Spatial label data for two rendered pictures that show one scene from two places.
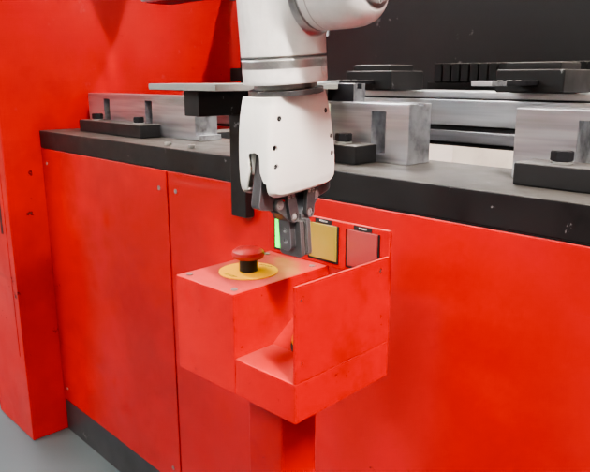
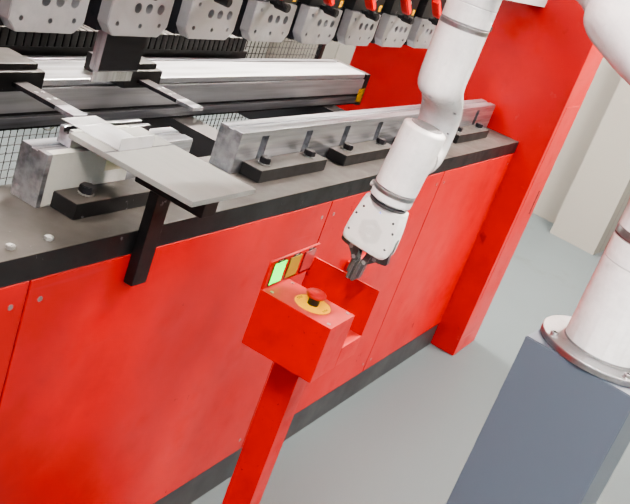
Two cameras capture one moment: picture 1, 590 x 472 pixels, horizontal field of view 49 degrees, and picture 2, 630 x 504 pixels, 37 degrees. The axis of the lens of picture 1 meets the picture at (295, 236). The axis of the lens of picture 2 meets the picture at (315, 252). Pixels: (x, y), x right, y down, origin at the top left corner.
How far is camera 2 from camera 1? 217 cm
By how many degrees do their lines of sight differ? 105
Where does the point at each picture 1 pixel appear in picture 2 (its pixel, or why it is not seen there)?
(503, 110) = (97, 94)
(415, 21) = not seen: outside the picture
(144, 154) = not seen: outside the picture
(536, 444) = not seen: hidden behind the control
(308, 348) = (359, 316)
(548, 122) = (252, 139)
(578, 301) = (294, 234)
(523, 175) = (263, 177)
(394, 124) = not seen: hidden behind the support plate
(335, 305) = (348, 291)
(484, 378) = (251, 294)
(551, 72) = (156, 73)
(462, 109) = (68, 95)
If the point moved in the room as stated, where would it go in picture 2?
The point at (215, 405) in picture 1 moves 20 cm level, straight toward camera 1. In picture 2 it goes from (31, 489) to (138, 491)
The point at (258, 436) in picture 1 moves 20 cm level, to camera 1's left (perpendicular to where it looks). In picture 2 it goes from (295, 392) to (321, 454)
